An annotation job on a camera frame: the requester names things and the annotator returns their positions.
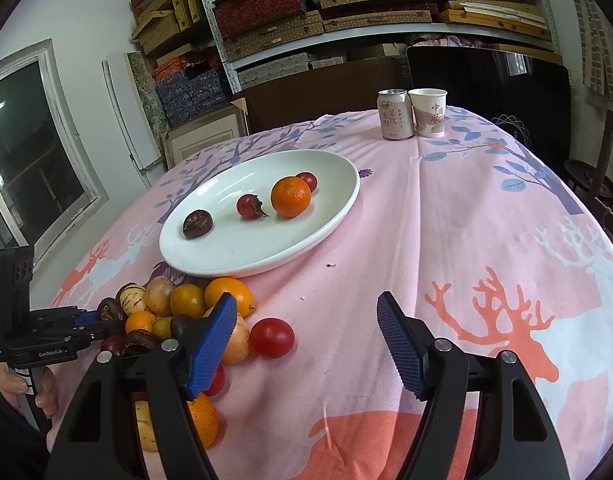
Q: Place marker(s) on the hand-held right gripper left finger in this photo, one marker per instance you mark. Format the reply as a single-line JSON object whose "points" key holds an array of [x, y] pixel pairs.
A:
{"points": [[214, 345]]}

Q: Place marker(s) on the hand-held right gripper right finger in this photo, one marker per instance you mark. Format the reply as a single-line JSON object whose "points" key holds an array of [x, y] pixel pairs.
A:
{"points": [[399, 345]]}

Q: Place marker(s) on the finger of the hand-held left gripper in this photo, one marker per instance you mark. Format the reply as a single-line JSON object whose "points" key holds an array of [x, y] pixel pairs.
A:
{"points": [[71, 334], [61, 314]]}

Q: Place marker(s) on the small red tomato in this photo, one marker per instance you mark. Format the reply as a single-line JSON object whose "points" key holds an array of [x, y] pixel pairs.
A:
{"points": [[246, 206], [309, 180], [217, 380]]}

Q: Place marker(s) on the dark red tomato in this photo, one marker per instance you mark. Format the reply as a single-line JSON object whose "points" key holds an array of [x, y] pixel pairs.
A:
{"points": [[112, 345]]}

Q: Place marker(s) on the brown chestnut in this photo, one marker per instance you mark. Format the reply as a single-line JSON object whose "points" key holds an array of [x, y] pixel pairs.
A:
{"points": [[197, 224], [109, 309], [141, 341], [180, 325]]}

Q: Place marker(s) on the large red tomato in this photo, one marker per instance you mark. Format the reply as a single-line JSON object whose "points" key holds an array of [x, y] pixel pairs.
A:
{"points": [[271, 337]]}

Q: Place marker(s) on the small orange mandarin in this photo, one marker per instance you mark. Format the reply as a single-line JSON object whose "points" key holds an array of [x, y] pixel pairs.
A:
{"points": [[140, 321]]}

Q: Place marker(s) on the striped yellow pepino melon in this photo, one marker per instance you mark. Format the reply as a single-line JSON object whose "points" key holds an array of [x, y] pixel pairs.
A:
{"points": [[132, 297]]}

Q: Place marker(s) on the yellow passion fruit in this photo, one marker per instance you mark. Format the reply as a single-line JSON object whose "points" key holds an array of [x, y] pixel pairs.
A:
{"points": [[160, 294]]}

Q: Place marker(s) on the white oval plate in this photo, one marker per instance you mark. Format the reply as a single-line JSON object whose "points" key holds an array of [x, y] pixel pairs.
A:
{"points": [[246, 252]]}

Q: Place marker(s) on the person's left hand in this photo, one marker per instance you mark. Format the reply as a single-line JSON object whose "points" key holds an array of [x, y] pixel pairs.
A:
{"points": [[46, 390]]}

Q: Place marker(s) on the pale yellow round fruit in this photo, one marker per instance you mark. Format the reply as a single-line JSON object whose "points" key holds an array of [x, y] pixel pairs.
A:
{"points": [[238, 345]]}

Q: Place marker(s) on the yellow-orange citrus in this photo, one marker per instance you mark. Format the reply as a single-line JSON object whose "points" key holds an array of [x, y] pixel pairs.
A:
{"points": [[221, 286], [187, 301]]}

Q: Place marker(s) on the small yellow-green citrus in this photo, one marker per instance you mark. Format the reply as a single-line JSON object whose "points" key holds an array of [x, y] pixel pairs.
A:
{"points": [[162, 327]]}

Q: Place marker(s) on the pink deer print tablecloth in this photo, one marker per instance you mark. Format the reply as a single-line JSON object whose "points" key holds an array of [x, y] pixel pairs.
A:
{"points": [[386, 240]]}

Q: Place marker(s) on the plain yellow pepino melon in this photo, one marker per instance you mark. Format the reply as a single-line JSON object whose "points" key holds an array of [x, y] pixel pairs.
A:
{"points": [[144, 425]]}

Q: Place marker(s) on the white board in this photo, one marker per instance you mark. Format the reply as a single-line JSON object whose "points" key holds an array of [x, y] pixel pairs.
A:
{"points": [[131, 130]]}

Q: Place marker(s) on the framed cardboard picture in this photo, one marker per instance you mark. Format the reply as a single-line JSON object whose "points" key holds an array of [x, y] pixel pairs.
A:
{"points": [[201, 135]]}

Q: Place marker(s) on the beige drink can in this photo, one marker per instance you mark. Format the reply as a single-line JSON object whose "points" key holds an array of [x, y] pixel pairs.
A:
{"points": [[395, 115]]}

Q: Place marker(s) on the white paper cup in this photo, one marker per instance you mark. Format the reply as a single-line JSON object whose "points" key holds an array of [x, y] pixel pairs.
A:
{"points": [[428, 112]]}

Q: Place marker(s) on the marbled board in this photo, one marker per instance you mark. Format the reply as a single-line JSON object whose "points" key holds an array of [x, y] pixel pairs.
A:
{"points": [[144, 90]]}

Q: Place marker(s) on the stack of blue floral boxes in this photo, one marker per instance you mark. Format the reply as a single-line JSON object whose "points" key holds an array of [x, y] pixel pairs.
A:
{"points": [[191, 95]]}

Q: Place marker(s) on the dark wooden chair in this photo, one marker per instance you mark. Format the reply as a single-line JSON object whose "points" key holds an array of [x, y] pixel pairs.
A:
{"points": [[601, 170]]}

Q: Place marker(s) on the brown wooden board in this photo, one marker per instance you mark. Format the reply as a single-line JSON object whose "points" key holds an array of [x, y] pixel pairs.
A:
{"points": [[311, 90]]}

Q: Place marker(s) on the black panel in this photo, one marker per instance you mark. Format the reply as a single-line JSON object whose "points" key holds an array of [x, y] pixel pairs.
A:
{"points": [[486, 85]]}

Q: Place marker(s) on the white metal shelf unit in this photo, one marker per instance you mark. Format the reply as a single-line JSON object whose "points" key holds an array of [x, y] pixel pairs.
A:
{"points": [[226, 67]]}

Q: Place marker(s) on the pink folded cloth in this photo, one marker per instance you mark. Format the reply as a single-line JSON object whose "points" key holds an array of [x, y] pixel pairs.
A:
{"points": [[451, 40]]}

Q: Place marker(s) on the pile of tan boxes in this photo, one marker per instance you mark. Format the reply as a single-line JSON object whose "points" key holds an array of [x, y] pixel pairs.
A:
{"points": [[161, 20]]}

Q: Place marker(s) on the patterned curtain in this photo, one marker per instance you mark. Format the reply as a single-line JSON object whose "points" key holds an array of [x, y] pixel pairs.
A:
{"points": [[596, 35]]}

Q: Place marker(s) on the window with white frame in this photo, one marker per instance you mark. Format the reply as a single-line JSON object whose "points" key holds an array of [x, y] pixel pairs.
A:
{"points": [[31, 150]]}

